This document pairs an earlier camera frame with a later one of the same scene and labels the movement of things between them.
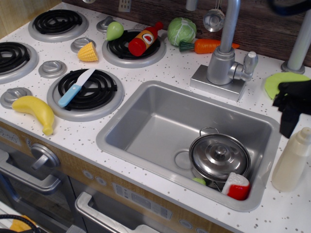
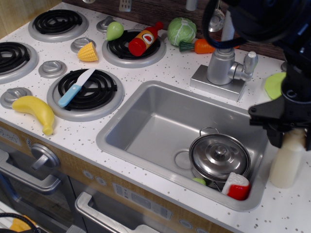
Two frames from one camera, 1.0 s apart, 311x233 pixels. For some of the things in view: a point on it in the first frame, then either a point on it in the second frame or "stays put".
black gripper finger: [288, 121] to [275, 137]
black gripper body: [294, 97] to [293, 109]
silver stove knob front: [11, 94] stays put
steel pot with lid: [213, 156] stays put
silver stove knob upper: [79, 43] stays put
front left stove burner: [18, 61] stays put
